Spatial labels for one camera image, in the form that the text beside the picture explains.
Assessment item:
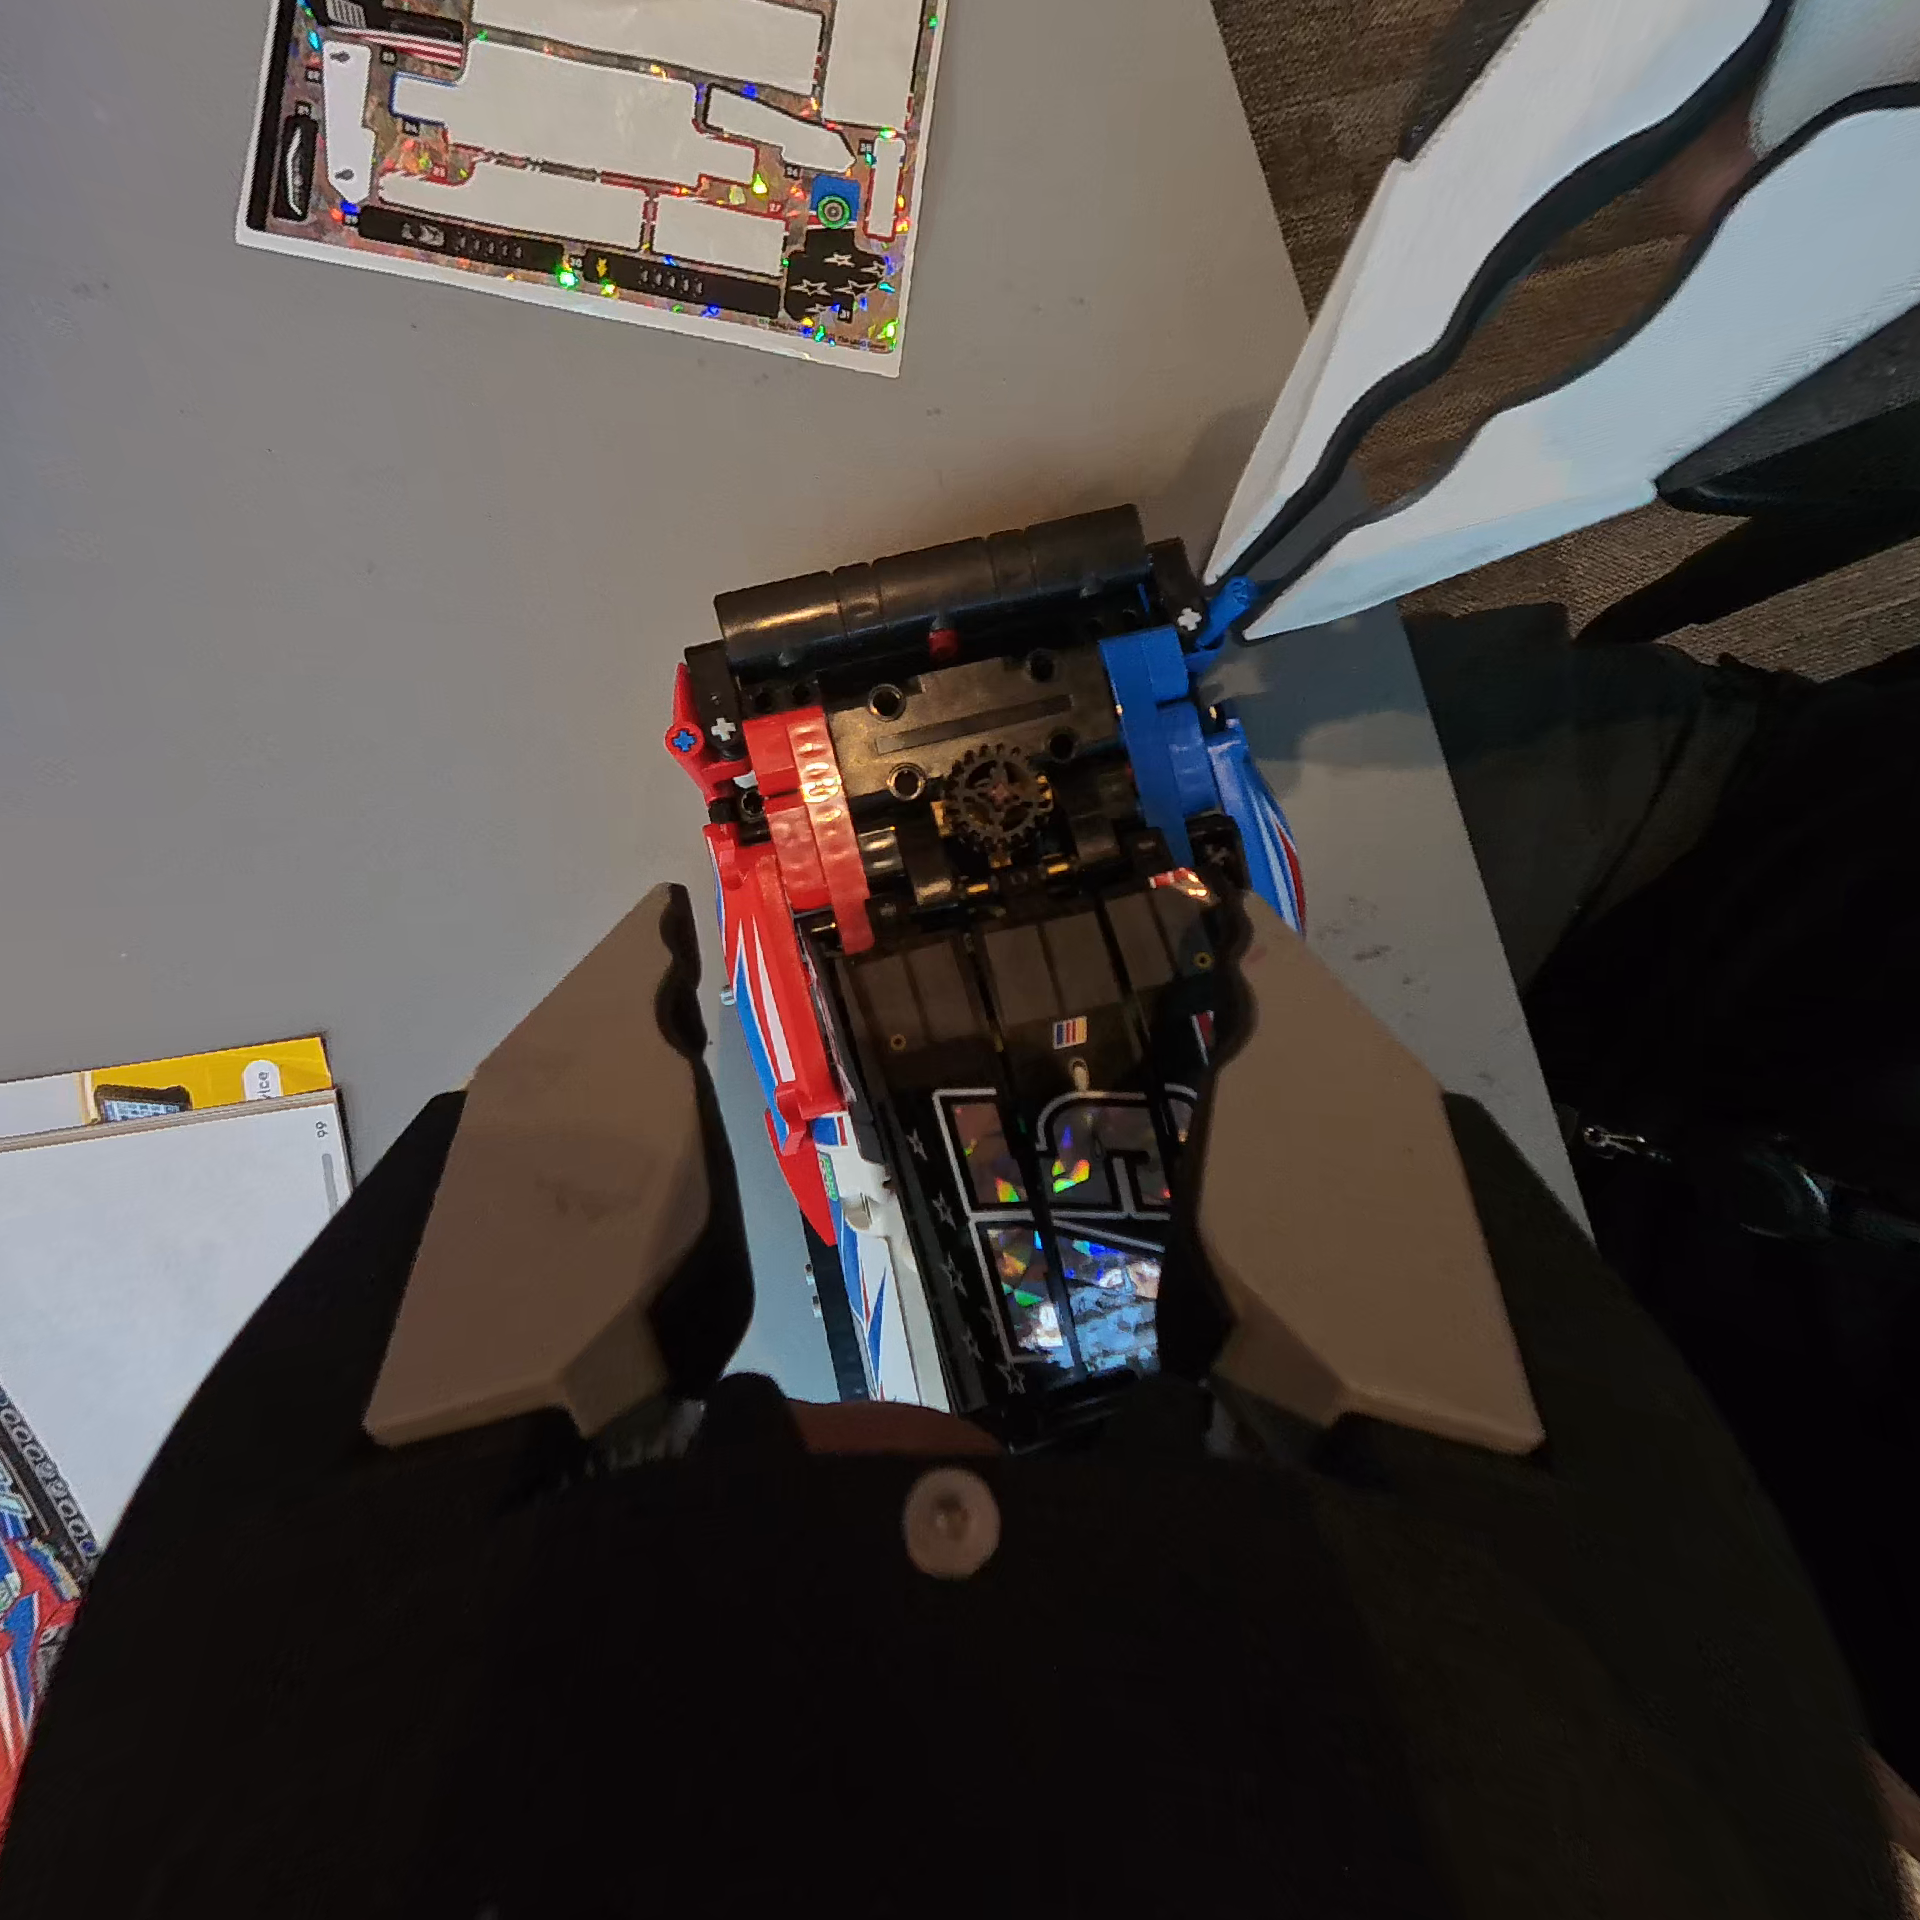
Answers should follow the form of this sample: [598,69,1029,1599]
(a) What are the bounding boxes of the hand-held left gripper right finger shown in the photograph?
[1157,869,1547,1459]

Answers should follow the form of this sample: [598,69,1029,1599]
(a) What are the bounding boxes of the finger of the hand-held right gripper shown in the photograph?
[1203,0,1788,590]
[1238,77,1920,647]

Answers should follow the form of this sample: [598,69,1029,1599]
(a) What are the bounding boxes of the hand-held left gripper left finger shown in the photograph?
[361,880,756,1452]

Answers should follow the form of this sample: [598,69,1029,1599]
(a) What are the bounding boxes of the instruction booklet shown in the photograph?
[0,1032,356,1819]

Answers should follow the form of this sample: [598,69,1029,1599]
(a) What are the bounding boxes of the red white blue toy car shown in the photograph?
[661,504,1309,1452]

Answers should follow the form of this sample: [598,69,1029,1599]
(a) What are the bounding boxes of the holographic sticker sheet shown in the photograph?
[233,0,952,381]

